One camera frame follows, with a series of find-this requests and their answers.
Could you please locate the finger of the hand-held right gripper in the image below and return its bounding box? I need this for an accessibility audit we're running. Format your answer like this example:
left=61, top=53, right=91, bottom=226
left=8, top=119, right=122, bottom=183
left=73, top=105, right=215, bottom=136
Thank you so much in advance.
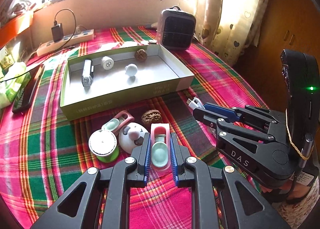
left=192, top=108, right=274, bottom=148
left=204, top=102, right=281, bottom=132

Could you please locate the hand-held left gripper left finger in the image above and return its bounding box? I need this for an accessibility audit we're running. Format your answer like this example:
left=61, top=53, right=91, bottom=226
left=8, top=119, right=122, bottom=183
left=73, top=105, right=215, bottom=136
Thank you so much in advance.
left=30, top=133, right=151, bottom=229

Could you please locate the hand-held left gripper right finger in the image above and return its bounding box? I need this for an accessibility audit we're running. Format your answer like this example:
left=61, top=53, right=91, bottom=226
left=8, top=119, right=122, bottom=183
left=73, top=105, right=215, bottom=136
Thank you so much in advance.
left=170, top=133, right=292, bottom=229

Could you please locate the pink clip with green pad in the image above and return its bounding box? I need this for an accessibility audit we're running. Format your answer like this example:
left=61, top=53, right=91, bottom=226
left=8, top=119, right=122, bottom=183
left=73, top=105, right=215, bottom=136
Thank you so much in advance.
left=101, top=110, right=135, bottom=133
left=150, top=123, right=172, bottom=170

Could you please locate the white usb cable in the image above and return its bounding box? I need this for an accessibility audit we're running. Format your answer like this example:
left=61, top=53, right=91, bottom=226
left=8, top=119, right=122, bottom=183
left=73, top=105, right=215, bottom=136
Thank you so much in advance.
left=186, top=97, right=206, bottom=110

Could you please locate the white panda dome toy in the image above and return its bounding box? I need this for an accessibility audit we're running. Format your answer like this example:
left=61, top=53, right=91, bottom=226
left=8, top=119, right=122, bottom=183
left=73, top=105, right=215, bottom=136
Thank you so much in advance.
left=118, top=122, right=150, bottom=154

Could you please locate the brown walnut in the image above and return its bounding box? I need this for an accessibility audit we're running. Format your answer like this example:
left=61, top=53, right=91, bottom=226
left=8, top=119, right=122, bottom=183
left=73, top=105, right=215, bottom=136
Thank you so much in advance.
left=134, top=49, right=147, bottom=61
left=141, top=109, right=161, bottom=123

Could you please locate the green spool with white top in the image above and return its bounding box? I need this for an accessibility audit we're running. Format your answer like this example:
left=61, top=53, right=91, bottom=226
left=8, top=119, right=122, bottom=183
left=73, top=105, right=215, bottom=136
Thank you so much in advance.
left=88, top=129, right=120, bottom=163

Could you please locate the green and white cardboard box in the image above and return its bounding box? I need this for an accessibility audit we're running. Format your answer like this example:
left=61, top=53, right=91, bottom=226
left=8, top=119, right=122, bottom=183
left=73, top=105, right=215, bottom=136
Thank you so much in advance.
left=59, top=44, right=195, bottom=122

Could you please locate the black bike light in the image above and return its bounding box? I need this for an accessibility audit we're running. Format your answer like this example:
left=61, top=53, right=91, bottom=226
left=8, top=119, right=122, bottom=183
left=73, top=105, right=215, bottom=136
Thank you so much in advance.
left=81, top=59, right=95, bottom=88

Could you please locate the white ribbed jar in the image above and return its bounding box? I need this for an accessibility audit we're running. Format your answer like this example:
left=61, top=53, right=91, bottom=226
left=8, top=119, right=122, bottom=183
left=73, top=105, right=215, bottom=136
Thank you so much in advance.
left=101, top=56, right=115, bottom=70

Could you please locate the person's right forearm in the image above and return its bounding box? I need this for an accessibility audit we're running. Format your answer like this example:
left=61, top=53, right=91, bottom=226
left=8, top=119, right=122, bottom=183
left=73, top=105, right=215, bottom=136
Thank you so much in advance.
left=261, top=181, right=320, bottom=229

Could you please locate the small desk fan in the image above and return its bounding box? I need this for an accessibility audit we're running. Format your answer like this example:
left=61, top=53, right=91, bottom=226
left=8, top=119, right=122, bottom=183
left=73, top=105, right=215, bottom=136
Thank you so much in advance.
left=156, top=6, right=196, bottom=51

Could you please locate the heart print curtain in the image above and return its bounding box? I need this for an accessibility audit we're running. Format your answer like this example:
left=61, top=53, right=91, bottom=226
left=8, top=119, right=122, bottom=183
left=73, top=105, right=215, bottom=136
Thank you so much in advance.
left=195, top=0, right=273, bottom=67

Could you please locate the wooden cabinet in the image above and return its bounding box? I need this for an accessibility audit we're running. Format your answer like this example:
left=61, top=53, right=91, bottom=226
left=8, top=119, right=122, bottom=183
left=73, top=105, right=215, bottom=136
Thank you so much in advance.
left=235, top=0, right=320, bottom=114

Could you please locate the black smartphone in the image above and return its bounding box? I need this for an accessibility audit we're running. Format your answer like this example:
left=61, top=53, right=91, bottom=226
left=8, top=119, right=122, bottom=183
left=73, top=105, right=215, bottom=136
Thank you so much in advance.
left=12, top=64, right=45, bottom=114

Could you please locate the white power strip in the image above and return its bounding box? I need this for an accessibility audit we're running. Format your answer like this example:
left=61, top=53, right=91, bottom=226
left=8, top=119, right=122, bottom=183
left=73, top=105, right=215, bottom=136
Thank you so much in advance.
left=36, top=29, right=95, bottom=57

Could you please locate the green and white tissue pack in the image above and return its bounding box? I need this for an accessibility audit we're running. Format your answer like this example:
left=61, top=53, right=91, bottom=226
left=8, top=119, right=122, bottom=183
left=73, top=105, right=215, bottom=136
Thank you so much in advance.
left=0, top=61, right=27, bottom=109

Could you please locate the black charger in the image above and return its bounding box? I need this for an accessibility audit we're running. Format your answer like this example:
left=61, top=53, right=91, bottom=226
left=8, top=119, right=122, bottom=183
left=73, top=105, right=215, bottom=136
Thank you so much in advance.
left=51, top=20, right=64, bottom=42

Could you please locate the small green printed packet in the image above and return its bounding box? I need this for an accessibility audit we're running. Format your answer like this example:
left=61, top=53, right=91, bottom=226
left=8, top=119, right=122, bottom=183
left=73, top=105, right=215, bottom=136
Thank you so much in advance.
left=0, top=54, right=14, bottom=69

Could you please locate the orange tray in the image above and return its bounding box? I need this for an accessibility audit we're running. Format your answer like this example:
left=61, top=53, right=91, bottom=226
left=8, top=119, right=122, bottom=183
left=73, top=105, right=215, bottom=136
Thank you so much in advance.
left=0, top=10, right=34, bottom=48

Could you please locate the white plastic bag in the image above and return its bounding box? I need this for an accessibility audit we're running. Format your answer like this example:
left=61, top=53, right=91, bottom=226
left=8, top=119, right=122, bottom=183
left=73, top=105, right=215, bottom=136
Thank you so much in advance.
left=7, top=0, right=34, bottom=17

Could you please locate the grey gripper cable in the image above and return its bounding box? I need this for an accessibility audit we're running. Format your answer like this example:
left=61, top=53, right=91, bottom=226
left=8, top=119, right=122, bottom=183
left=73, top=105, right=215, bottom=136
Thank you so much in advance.
left=287, top=133, right=314, bottom=194

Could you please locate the black charger cable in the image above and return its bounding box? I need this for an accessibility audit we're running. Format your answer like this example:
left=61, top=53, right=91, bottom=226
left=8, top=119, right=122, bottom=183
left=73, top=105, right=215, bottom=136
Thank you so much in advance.
left=0, top=9, right=77, bottom=84

